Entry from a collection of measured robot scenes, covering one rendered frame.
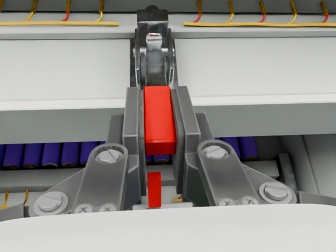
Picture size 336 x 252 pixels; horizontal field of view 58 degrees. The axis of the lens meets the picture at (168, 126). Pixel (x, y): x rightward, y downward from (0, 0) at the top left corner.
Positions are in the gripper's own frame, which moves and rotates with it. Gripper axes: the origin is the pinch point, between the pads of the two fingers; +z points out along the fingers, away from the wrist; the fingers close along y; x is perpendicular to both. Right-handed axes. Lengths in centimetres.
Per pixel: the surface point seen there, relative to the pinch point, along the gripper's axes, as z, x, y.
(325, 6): 9.8, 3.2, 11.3
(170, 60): 4.8, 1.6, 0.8
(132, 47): 8.2, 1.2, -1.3
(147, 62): 4.5, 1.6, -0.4
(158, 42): 5.0, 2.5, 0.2
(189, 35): 9.0, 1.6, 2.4
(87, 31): 8.9, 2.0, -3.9
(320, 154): 11.6, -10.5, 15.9
